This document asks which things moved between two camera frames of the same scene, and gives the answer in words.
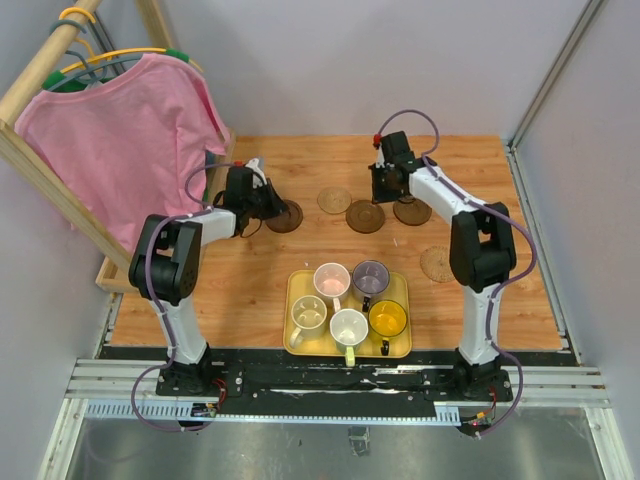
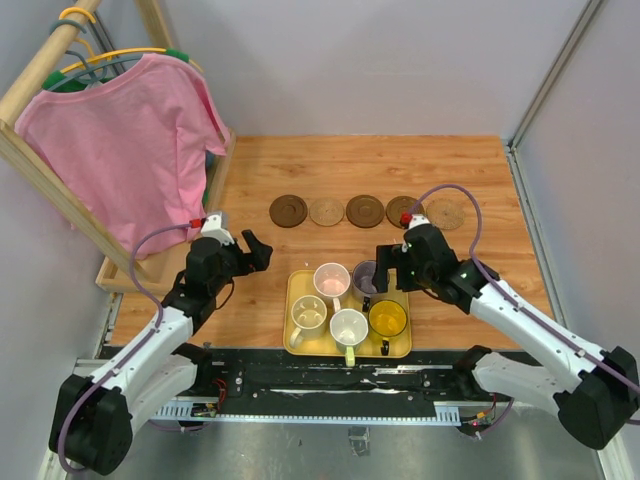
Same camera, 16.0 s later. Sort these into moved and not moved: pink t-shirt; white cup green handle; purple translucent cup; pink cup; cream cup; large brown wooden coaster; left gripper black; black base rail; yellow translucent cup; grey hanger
Moved: left gripper black; large brown wooden coaster
Not moved: black base rail; purple translucent cup; pink cup; cream cup; pink t-shirt; grey hanger; yellow translucent cup; white cup green handle
